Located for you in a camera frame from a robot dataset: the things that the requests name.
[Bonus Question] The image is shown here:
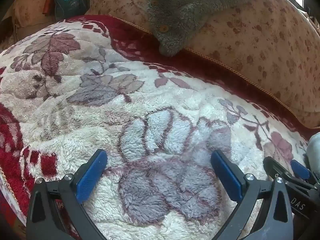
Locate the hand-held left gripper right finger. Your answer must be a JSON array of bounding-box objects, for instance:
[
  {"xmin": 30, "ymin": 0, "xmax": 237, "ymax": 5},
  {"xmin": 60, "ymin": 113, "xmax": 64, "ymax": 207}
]
[{"xmin": 210, "ymin": 150, "xmax": 293, "ymax": 240}]

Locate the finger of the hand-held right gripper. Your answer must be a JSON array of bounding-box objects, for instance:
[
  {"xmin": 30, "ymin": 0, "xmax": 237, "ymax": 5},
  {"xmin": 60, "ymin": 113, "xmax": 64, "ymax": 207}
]
[
  {"xmin": 290, "ymin": 159, "xmax": 313, "ymax": 180},
  {"xmin": 263, "ymin": 156, "xmax": 310, "ymax": 190}
]

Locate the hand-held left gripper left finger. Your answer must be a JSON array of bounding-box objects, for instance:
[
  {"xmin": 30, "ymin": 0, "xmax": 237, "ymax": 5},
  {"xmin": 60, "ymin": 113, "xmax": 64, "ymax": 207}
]
[{"xmin": 26, "ymin": 149, "xmax": 108, "ymax": 240}]

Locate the white red floral fleece blanket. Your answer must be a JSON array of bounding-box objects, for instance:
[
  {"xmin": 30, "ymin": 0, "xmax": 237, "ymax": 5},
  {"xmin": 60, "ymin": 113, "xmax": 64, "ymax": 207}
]
[{"xmin": 0, "ymin": 14, "xmax": 310, "ymax": 240}]

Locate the beige floral sofa cushion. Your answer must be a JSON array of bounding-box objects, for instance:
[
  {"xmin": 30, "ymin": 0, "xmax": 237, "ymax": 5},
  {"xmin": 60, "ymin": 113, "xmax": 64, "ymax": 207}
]
[{"xmin": 85, "ymin": 0, "xmax": 320, "ymax": 130}]

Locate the grey fleece garment with button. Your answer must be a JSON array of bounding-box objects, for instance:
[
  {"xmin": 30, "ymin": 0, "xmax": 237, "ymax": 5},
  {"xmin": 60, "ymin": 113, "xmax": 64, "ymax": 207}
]
[{"xmin": 146, "ymin": 0, "xmax": 285, "ymax": 57}]

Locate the teal bag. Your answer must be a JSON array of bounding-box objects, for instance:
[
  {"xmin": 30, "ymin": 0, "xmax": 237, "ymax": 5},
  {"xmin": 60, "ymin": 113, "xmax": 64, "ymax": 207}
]
[{"xmin": 54, "ymin": 0, "xmax": 88, "ymax": 20}]

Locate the beige floral pillow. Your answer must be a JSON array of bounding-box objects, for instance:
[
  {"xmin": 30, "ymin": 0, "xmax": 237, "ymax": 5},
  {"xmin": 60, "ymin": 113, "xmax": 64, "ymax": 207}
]
[{"xmin": 10, "ymin": 0, "xmax": 55, "ymax": 28}]

